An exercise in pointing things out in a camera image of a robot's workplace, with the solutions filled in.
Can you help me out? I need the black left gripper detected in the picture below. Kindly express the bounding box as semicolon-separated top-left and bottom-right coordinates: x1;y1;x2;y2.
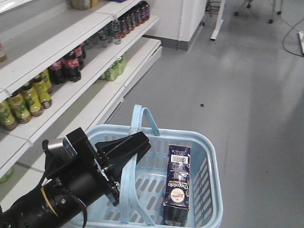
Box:
45;127;151;206

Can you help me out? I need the light blue shopping basket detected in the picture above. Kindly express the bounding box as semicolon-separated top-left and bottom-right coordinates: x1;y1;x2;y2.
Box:
70;104;223;228

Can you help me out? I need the dark blue cookie box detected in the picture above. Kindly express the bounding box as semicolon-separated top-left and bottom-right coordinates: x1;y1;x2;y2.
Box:
163;144;191;227

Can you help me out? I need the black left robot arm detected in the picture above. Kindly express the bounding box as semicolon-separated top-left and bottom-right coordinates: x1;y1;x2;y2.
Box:
0;128;151;228

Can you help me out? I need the white supermarket shelf unit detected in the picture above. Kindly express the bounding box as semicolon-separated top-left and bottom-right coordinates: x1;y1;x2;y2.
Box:
0;0;163;179

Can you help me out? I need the white desk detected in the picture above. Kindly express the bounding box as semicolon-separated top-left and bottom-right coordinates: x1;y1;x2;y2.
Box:
205;0;226;41

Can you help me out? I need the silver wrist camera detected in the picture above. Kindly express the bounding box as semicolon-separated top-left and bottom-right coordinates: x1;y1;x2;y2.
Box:
47;138;77;161

